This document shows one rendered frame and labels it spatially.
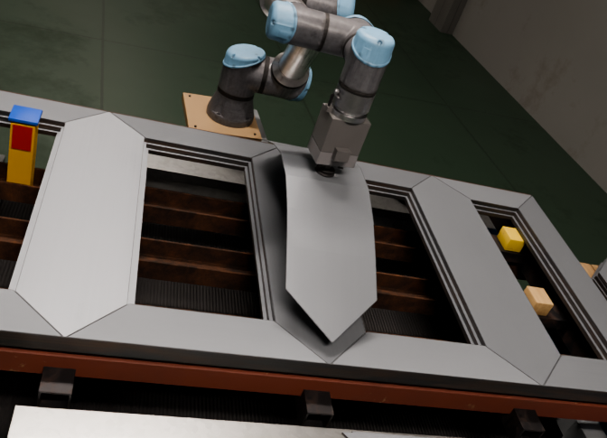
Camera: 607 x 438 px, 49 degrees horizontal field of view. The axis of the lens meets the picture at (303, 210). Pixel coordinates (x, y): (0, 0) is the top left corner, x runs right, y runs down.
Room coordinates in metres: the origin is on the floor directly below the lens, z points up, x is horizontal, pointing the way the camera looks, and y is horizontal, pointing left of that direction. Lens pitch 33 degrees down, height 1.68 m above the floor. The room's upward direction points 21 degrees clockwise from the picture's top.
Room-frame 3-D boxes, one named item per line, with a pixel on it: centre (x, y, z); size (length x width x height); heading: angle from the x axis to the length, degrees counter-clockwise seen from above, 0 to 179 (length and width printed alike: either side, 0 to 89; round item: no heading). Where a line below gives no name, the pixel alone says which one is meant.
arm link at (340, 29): (1.29, 0.03, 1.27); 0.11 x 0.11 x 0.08; 17
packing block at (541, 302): (1.37, -0.61, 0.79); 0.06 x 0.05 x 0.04; 20
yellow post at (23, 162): (1.20, 0.64, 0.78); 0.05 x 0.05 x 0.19; 20
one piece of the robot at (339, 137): (1.19, -0.02, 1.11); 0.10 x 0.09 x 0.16; 28
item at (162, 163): (1.75, -0.03, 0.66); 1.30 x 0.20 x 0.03; 110
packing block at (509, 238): (1.61, -0.57, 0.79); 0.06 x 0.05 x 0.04; 20
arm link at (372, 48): (1.20, -0.01, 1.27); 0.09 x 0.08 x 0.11; 17
